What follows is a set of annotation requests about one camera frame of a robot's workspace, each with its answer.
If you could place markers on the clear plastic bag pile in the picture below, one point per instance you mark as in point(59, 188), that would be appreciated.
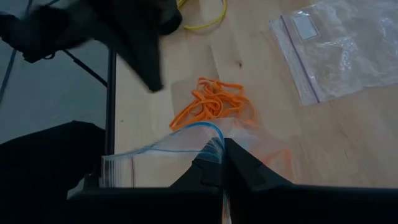
point(342, 56)

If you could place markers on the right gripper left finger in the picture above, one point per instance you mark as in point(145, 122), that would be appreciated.
point(155, 205)

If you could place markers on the orange rubber band pile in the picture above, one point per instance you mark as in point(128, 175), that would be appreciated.
point(211, 102)

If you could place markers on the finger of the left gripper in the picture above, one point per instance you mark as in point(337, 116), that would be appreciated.
point(146, 46)

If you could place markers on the person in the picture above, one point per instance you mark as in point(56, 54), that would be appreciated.
point(46, 171)

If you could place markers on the clear zip bag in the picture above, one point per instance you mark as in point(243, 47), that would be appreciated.
point(174, 168)

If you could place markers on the black aluminium table frame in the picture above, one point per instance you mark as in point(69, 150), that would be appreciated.
point(111, 109)

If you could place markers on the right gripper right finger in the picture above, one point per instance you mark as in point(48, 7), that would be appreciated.
point(295, 205)

